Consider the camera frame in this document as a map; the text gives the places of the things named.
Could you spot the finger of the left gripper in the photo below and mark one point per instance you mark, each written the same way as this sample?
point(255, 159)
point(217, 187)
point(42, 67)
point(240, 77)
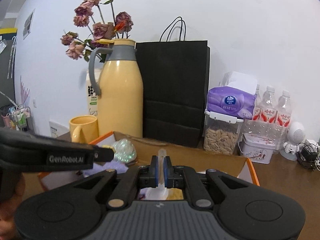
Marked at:
point(103, 154)

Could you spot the iridescent plastic wrap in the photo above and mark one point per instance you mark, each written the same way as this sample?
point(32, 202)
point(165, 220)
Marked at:
point(125, 151)

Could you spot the dried pink flower bouquet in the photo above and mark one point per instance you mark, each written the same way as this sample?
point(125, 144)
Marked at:
point(103, 23)

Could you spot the wire storage rack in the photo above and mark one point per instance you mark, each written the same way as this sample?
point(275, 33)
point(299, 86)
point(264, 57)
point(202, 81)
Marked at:
point(17, 118)

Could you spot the yellow white plush toy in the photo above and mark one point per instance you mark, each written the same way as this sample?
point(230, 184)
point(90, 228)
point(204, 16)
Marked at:
point(175, 194)

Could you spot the water bottle right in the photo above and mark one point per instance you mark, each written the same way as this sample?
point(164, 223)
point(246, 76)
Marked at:
point(283, 118)

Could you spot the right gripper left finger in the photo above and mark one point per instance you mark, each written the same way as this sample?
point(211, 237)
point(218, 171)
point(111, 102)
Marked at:
point(130, 183)

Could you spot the purple fabric pouch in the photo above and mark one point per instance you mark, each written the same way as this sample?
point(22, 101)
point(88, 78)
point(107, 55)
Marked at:
point(115, 165)

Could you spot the purple tissue pack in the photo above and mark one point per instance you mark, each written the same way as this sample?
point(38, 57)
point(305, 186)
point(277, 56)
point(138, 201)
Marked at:
point(235, 96)

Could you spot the clear snack container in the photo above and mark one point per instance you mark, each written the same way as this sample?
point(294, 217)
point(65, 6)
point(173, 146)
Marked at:
point(221, 132)

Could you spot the water bottle left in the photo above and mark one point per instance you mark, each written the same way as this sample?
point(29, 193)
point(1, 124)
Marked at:
point(257, 108)

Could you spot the white robot speaker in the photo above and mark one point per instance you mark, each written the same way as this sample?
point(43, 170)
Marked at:
point(295, 135)

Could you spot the yellow ceramic mug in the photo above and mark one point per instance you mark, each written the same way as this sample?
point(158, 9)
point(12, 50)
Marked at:
point(84, 129)

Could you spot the water bottle middle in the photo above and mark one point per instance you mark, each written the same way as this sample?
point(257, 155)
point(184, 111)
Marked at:
point(267, 105)

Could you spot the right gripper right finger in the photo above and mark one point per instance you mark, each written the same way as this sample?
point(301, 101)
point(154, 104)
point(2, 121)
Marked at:
point(189, 182)

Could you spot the black paper bag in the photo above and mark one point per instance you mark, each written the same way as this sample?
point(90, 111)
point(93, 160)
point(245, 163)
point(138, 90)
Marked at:
point(175, 78)

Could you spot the water bottle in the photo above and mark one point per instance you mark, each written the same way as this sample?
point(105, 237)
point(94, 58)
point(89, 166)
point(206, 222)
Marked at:
point(283, 118)
point(257, 108)
point(267, 105)

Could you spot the white booklet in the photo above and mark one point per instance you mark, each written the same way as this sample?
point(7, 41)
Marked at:
point(57, 130)

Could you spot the yellow thermos jug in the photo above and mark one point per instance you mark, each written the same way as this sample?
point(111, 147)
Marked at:
point(116, 80)

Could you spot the red cardboard pumpkin box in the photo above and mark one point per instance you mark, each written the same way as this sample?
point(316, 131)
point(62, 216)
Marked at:
point(196, 158)

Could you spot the white milk carton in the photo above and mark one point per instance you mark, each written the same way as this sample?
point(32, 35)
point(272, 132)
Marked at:
point(91, 97)

